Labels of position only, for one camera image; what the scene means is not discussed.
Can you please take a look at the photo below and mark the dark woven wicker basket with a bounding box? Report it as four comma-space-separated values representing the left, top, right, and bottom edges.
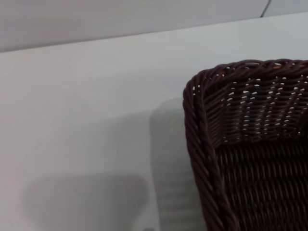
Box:
182, 58, 308, 231

